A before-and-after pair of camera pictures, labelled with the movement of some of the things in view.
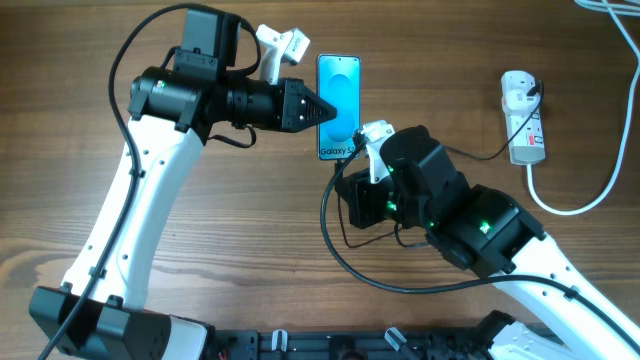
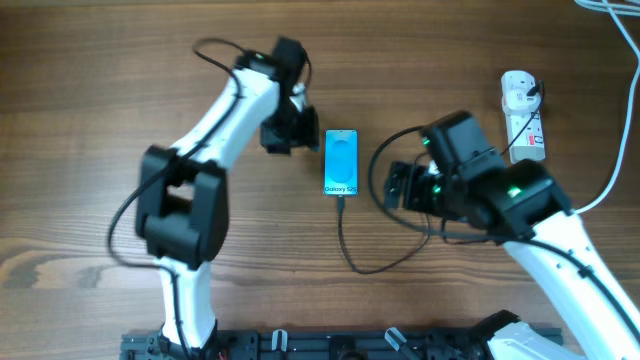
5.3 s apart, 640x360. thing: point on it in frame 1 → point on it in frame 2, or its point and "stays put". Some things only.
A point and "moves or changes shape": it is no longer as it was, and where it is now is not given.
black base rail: (398, 344) stays put
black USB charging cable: (394, 233) → (427, 232)
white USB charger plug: (520, 100) stays put
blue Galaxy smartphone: (339, 82) moves or changes shape
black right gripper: (359, 193) → (414, 197)
